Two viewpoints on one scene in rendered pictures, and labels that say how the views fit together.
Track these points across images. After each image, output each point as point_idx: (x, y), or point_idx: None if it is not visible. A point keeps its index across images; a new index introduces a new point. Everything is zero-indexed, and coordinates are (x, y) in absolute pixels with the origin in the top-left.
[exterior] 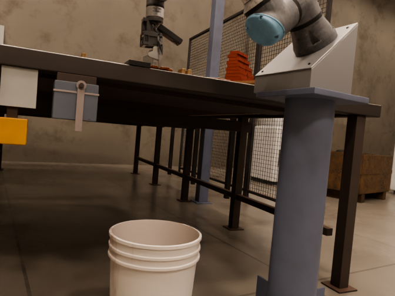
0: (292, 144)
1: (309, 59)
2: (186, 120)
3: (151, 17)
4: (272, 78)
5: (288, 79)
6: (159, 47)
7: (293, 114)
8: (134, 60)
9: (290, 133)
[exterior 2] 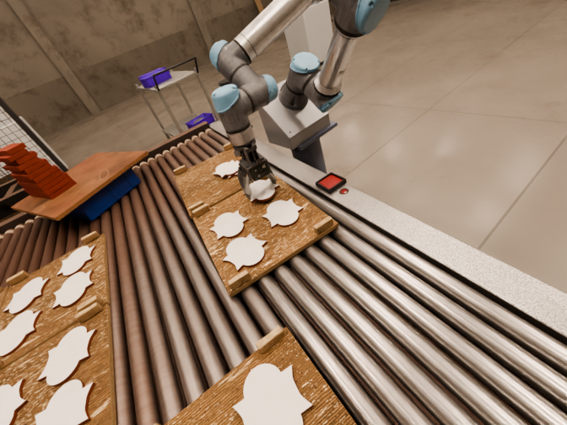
0: (321, 160)
1: (314, 108)
2: None
3: (255, 139)
4: (305, 131)
5: (316, 126)
6: (267, 165)
7: (316, 145)
8: (342, 177)
9: (318, 156)
